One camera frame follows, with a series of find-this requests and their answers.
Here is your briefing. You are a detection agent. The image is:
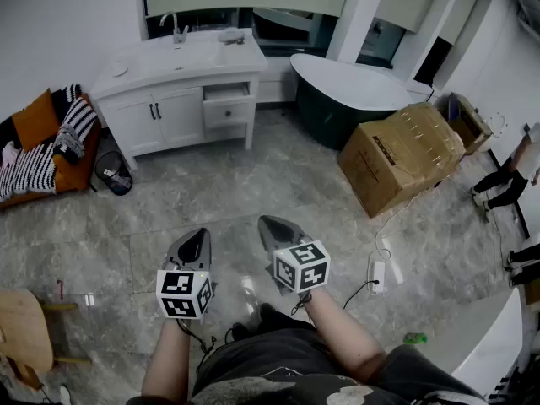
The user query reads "person's left forearm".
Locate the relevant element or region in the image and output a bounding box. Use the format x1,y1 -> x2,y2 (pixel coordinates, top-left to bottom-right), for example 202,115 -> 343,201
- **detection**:
141,316 -> 204,405

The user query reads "dark window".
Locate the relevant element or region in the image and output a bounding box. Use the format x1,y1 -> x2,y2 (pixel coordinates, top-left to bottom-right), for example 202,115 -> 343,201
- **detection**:
145,6 -> 338,58

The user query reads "white power strip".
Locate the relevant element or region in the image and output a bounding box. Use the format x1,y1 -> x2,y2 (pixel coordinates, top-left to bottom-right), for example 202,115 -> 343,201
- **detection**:
367,260 -> 386,296

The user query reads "person's black patterned clothing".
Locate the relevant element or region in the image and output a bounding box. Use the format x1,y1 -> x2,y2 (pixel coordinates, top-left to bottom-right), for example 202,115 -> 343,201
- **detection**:
192,304 -> 490,405

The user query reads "dark green white bathtub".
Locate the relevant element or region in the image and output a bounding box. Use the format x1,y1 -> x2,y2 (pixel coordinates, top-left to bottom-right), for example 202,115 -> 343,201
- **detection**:
289,52 -> 415,152

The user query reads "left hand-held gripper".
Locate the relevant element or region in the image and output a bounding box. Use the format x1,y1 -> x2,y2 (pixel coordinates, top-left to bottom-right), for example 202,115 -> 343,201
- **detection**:
155,227 -> 215,321

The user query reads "black mesh waste bin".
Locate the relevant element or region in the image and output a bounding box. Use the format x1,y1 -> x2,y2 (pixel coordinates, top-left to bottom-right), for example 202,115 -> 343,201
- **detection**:
94,150 -> 134,197

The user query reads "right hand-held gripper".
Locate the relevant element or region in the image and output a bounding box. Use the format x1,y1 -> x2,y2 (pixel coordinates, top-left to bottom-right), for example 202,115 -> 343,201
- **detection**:
257,214 -> 332,300

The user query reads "white vanity cabinet with sink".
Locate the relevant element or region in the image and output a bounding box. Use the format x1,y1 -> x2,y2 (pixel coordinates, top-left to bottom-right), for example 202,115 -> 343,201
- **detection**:
89,27 -> 269,171

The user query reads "chrome faucet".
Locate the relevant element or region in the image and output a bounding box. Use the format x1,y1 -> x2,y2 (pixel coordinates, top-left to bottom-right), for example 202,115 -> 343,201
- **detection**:
159,12 -> 190,45

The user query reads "white low ledge cabinet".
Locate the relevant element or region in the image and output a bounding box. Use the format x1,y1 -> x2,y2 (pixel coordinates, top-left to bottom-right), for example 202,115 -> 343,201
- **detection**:
256,57 -> 300,105

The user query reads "white object on vanity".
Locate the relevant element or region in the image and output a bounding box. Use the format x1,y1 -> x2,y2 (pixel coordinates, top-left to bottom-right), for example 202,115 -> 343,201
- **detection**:
217,29 -> 246,46

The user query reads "narrow pale green roller blind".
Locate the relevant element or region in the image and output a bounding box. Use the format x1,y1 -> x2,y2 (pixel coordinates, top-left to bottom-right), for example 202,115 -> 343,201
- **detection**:
438,0 -> 500,46

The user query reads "pink cloth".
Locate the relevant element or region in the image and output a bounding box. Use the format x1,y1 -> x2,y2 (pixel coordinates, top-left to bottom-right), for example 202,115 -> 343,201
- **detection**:
1,140 -> 19,165

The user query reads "large film-wrapped cardboard box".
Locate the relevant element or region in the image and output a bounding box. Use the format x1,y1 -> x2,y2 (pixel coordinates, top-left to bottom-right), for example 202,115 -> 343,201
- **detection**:
337,101 -> 467,219

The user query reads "white drawer with black knob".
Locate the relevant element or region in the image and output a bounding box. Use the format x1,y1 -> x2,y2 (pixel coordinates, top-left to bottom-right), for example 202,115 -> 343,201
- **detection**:
202,81 -> 256,130

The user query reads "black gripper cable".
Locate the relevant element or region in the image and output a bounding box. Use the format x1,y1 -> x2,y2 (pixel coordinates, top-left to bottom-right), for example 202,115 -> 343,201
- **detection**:
175,317 -> 219,377

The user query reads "white cable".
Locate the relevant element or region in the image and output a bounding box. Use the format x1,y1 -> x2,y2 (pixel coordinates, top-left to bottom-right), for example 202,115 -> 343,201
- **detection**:
373,185 -> 428,266

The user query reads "orange armchair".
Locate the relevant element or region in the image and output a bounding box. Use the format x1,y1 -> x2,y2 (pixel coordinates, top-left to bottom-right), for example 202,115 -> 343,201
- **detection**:
0,87 -> 103,210

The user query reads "black power cable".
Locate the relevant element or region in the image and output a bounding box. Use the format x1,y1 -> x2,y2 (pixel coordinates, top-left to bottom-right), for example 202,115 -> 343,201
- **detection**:
343,279 -> 381,311

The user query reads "small cardboard box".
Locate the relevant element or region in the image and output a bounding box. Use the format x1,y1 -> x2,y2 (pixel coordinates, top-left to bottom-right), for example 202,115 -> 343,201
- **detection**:
445,92 -> 495,156

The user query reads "dark blue flat panel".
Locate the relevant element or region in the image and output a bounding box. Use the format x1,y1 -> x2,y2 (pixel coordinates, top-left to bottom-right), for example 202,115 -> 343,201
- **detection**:
446,93 -> 462,122

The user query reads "wooden stool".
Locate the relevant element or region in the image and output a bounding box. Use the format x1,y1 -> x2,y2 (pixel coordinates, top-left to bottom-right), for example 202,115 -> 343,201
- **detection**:
0,289 -> 93,392

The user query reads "person's right forearm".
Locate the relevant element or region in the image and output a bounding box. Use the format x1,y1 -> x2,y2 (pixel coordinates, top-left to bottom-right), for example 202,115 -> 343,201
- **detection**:
301,287 -> 388,386

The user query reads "black white striped blanket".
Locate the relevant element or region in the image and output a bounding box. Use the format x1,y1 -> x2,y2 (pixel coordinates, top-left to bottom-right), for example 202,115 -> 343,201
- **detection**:
0,83 -> 100,203

